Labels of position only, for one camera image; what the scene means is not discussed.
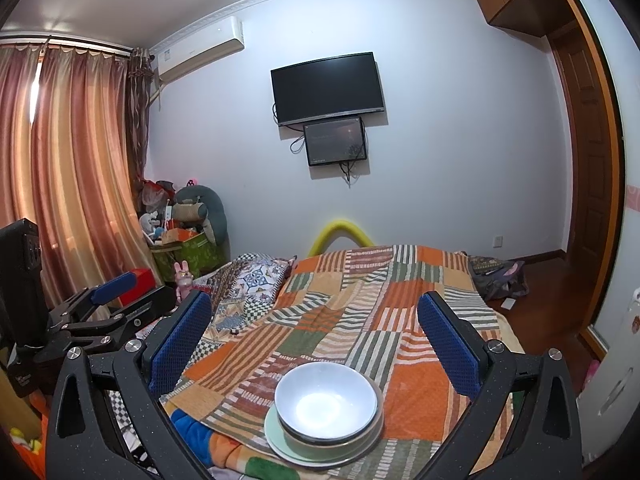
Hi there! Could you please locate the striped patchwork blanket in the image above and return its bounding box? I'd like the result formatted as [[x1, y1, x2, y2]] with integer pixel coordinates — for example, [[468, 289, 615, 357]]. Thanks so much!
[[160, 244, 526, 480]]

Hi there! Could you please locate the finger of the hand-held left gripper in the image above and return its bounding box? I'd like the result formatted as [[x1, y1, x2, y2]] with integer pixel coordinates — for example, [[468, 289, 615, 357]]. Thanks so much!
[[47, 270, 140, 333], [32, 285, 180, 366]]

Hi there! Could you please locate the pink bunny figure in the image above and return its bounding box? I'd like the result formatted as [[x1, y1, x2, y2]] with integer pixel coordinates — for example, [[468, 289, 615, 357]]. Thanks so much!
[[172, 260, 195, 304]]

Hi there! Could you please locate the brown sheer curtain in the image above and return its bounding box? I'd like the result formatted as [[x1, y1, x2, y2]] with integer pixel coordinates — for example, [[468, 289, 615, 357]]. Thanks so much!
[[125, 47, 152, 186]]

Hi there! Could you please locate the red plastic bag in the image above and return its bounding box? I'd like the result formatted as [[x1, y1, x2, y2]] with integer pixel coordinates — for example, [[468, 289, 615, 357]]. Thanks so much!
[[137, 177, 176, 212]]

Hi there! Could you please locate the white appliance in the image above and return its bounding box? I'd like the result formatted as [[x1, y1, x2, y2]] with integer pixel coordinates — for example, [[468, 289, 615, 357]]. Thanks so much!
[[575, 285, 640, 461]]

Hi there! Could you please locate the brown wooden door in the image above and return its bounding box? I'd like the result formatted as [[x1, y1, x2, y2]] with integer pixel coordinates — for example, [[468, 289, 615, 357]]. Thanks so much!
[[547, 22, 618, 333]]

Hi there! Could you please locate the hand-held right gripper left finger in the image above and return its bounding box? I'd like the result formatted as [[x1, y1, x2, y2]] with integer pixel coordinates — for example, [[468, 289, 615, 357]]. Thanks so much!
[[44, 290, 231, 480]]

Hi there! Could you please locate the patterned quilt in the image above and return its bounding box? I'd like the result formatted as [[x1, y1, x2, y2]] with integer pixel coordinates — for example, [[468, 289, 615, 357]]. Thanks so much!
[[100, 252, 299, 361]]

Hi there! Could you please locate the green cardboard box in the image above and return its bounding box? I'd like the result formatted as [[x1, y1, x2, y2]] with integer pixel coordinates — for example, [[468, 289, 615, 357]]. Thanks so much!
[[150, 232, 227, 282]]

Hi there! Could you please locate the pale green plate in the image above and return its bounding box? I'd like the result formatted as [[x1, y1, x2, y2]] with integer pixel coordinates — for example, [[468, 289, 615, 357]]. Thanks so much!
[[264, 402, 386, 467]]

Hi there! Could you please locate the red box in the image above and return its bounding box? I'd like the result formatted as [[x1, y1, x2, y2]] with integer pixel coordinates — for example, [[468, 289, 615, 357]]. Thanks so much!
[[127, 269, 164, 306]]

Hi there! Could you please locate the white bowl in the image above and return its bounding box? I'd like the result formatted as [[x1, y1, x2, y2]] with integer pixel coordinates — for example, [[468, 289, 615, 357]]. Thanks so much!
[[274, 362, 379, 438]]

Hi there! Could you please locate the orange curtain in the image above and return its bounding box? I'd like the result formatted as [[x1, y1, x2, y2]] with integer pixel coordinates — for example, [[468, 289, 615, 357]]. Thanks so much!
[[0, 42, 151, 311]]

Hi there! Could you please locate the dark bag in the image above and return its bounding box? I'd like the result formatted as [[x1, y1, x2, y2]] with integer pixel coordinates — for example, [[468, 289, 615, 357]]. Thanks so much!
[[467, 255, 531, 302]]

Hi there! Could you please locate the grey plush toy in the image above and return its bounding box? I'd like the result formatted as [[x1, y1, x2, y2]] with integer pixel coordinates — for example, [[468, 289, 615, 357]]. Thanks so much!
[[172, 185, 227, 247]]

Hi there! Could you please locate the pink bowl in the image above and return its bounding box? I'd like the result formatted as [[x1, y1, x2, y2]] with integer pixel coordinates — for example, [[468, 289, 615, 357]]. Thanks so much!
[[280, 377, 386, 447]]

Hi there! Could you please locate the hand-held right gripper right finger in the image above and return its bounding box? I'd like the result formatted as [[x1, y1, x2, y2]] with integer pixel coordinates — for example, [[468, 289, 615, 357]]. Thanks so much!
[[410, 291, 583, 480]]

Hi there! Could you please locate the wall television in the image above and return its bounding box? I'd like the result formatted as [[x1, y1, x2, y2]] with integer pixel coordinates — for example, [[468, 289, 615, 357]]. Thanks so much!
[[270, 51, 386, 127]]

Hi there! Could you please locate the yellow toy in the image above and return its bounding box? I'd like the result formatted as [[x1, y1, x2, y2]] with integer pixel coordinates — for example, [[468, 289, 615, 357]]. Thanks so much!
[[9, 427, 44, 455]]

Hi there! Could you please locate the colourful cartoon blanket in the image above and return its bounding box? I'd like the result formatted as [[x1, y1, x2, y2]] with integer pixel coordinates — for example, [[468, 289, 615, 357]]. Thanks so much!
[[167, 402, 311, 480]]

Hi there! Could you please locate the yellow foam tube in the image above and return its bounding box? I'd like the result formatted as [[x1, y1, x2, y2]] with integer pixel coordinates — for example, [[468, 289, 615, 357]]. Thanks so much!
[[307, 218, 371, 259]]

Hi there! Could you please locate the small wall monitor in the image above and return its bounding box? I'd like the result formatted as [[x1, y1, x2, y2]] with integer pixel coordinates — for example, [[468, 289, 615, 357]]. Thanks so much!
[[303, 116, 368, 167]]

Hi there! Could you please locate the white air conditioner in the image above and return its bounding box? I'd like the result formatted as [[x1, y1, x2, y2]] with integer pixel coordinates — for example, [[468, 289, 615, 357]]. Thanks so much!
[[150, 16, 246, 84]]

